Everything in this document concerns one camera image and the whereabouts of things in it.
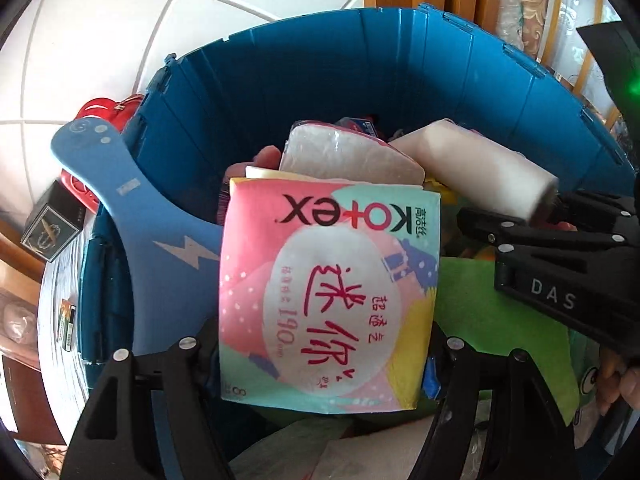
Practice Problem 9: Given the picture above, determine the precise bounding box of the white tissue pack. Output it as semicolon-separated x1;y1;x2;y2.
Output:
390;119;559;222

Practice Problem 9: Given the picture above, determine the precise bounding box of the pink Kotex pad packet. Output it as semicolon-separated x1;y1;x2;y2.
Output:
219;178;440;414

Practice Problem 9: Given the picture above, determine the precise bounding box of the green foam sheet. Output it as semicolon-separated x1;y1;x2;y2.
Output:
434;258;579;422

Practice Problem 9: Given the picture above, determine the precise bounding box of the small battery pack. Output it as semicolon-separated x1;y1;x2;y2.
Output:
55;299;76;352

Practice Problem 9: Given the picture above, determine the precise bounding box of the blue paddle with lightning bolt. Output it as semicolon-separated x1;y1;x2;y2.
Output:
50;115;225;359

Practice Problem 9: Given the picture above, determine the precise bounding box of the black coffee cup gift box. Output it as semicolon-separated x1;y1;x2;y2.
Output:
21;180;86;262

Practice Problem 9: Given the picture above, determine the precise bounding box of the folded quilts stack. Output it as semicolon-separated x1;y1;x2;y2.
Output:
496;0;549;61

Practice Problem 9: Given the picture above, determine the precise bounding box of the clear wrapped white pad pack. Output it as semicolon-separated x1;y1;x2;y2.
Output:
279;122;425;186

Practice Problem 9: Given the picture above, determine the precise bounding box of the red bear-face case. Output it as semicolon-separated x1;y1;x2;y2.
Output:
52;93;144;214

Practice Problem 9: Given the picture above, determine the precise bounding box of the blue plastic storage bin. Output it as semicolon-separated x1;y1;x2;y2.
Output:
77;3;637;391

